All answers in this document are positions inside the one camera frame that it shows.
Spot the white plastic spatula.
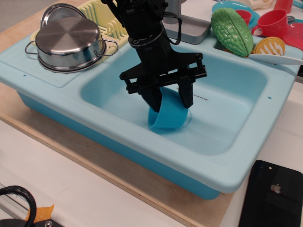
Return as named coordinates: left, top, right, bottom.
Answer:
left=248, top=54, right=303, bottom=65

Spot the blue plastic plate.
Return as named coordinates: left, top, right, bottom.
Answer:
left=212, top=1, right=260, bottom=29

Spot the stainless steel pot lid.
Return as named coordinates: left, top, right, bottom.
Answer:
left=40, top=3, right=86, bottom=28

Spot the black braided cable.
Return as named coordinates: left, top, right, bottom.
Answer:
left=0, top=185, right=37, bottom=227

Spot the blue plastic cup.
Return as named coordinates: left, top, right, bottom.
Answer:
left=148, top=87, right=188, bottom=130

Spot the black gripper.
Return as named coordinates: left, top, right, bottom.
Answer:
left=120, top=30, right=207, bottom=112

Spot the light blue toy sink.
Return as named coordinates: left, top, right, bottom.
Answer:
left=0, top=35, right=299, bottom=199

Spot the orange tape piece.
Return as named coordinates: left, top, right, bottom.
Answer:
left=34, top=204, right=54, bottom=223

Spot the red plastic cup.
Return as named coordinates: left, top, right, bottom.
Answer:
left=251, top=9, right=288, bottom=37

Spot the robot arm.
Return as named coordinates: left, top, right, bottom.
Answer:
left=103, top=0, right=207, bottom=112

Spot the black smartphone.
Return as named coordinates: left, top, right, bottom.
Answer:
left=239, top=160, right=303, bottom=227

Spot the green bumpy toy gourd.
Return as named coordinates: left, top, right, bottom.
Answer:
left=211, top=8, right=253, bottom=56

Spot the tall red cup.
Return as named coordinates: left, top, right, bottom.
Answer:
left=274, top=0, right=293, bottom=14

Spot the wooden base board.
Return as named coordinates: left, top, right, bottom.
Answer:
left=0, top=0, right=235, bottom=227

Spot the red plastic plate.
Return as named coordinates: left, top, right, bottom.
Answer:
left=282, top=23, right=303, bottom=50

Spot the yellow dish rack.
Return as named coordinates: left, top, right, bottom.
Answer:
left=30, top=0, right=130, bottom=64

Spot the small red bowl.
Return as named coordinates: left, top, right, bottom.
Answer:
left=236, top=9, right=252, bottom=25

